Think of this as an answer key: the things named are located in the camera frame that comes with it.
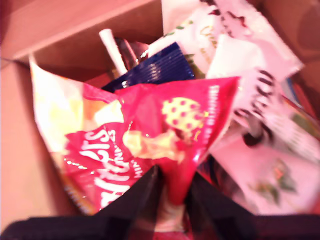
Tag white bag black script lettering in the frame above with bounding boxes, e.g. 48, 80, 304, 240
232, 69, 320, 163
147, 0, 305, 83

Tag white stick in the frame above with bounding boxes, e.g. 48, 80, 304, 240
98, 28, 128, 76

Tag brown cardboard box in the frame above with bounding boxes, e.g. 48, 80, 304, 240
0, 0, 320, 218

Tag red Maltesers candy bag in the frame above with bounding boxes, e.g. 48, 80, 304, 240
29, 56, 241, 240

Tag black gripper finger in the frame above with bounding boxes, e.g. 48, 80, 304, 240
96, 164, 164, 234
186, 172, 254, 236

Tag dark blue candy bag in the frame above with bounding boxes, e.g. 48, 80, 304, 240
101, 41, 196, 93

